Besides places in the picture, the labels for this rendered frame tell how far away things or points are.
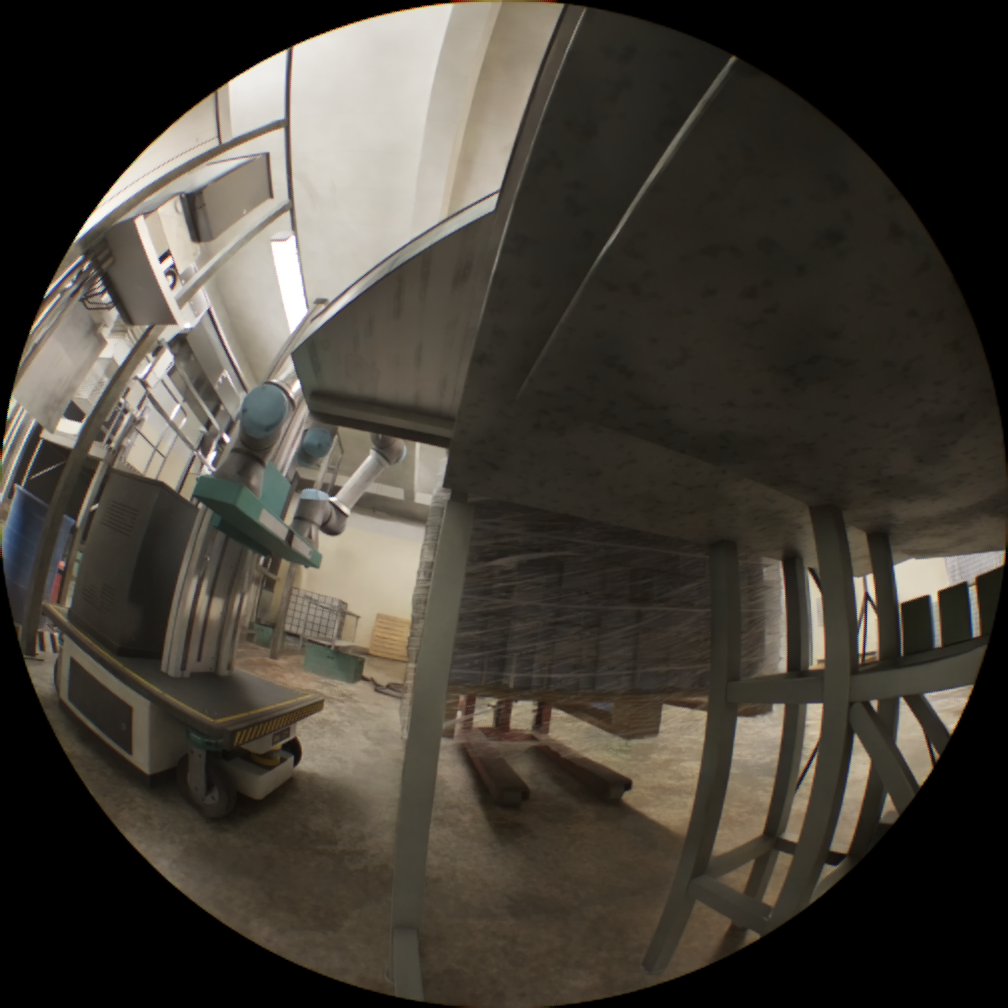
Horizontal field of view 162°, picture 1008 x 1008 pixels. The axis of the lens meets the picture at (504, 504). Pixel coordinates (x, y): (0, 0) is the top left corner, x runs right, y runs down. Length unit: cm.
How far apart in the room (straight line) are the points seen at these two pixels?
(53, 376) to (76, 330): 23
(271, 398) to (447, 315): 50
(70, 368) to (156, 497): 111
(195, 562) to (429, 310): 92
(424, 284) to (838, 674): 71
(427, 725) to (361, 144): 471
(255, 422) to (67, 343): 144
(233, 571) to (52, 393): 130
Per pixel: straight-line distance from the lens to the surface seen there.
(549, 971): 82
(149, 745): 106
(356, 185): 482
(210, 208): 192
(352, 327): 65
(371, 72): 457
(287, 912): 87
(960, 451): 37
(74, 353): 212
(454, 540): 46
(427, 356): 64
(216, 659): 139
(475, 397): 29
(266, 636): 538
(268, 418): 89
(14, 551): 232
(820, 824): 50
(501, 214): 48
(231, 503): 92
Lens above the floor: 62
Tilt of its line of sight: 24 degrees up
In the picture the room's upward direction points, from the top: 8 degrees clockwise
